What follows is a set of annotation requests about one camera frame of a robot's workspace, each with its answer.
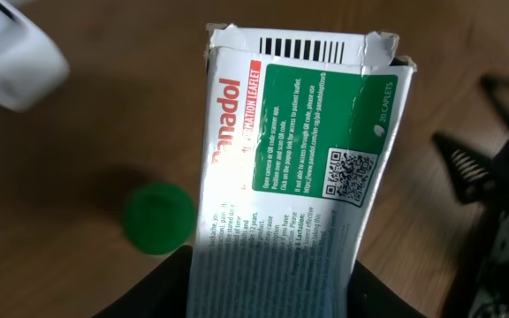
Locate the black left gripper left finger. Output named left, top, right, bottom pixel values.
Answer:
left=94, top=245, right=193, bottom=318

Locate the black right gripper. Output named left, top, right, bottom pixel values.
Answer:
left=432, top=74, right=509, bottom=317

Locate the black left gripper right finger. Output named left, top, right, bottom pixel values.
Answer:
left=346, top=261, right=425, bottom=318

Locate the green lid white jar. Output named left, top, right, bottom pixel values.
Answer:
left=121, top=182, right=196, bottom=255

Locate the white green Panadol box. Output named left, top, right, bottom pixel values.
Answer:
left=186, top=24, right=416, bottom=317

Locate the white barcode scanner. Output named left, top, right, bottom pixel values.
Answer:
left=0, top=0, right=70, bottom=112

